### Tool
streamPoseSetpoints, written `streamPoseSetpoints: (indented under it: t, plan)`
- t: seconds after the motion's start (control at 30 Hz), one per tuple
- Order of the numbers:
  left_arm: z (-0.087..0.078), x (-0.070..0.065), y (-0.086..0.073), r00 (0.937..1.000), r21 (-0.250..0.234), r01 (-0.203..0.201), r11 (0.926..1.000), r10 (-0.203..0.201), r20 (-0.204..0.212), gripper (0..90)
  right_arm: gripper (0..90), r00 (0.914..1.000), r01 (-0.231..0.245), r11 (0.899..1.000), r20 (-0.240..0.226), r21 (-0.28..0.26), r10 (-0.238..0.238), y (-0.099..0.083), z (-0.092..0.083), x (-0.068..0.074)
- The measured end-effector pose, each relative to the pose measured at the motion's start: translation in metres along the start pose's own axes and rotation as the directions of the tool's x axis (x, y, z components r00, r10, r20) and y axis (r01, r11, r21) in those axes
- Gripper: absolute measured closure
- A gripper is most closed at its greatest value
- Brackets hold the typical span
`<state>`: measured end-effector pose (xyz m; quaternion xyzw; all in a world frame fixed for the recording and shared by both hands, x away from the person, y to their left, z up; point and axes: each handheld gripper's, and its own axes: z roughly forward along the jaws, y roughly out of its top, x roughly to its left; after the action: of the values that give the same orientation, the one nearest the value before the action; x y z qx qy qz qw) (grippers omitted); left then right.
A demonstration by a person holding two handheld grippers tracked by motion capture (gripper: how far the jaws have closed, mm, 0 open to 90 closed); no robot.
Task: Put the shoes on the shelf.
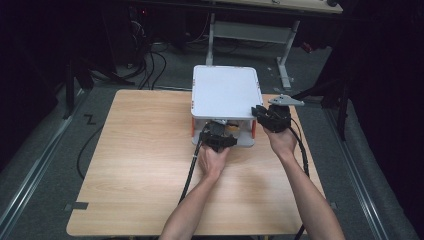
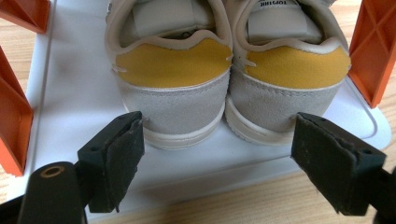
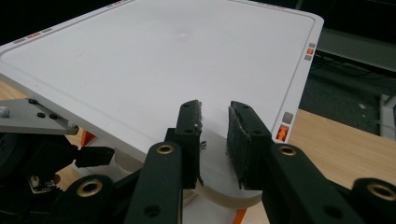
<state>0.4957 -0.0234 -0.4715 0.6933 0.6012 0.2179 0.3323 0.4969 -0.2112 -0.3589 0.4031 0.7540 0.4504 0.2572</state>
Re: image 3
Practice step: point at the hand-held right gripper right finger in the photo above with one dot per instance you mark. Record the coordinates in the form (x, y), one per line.
(247, 149)

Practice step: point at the white metal stand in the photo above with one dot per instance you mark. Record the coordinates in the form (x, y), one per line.
(388, 116)

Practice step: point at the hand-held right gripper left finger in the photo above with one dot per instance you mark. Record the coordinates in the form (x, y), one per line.
(188, 146)

